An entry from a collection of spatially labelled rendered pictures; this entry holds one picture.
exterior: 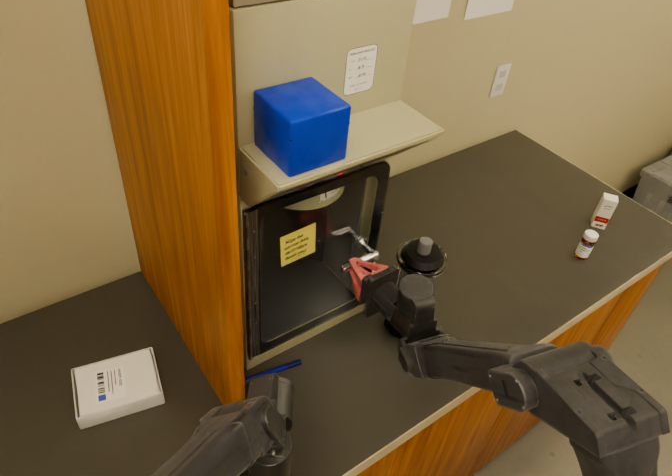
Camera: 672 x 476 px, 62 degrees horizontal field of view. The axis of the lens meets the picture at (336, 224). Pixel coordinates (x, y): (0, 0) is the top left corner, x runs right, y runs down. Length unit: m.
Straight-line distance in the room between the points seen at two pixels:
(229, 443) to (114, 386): 0.62
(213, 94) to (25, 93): 0.58
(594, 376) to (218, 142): 0.49
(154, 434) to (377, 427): 0.44
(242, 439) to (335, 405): 0.57
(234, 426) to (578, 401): 0.35
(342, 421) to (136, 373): 0.43
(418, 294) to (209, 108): 0.46
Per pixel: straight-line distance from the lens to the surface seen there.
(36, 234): 1.36
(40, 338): 1.40
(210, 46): 0.65
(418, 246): 1.18
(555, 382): 0.59
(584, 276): 1.66
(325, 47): 0.86
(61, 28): 1.16
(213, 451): 0.61
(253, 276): 1.02
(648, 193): 3.61
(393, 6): 0.92
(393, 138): 0.89
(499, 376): 0.63
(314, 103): 0.78
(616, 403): 0.59
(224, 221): 0.79
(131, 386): 1.22
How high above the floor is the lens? 1.97
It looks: 40 degrees down
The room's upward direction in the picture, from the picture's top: 6 degrees clockwise
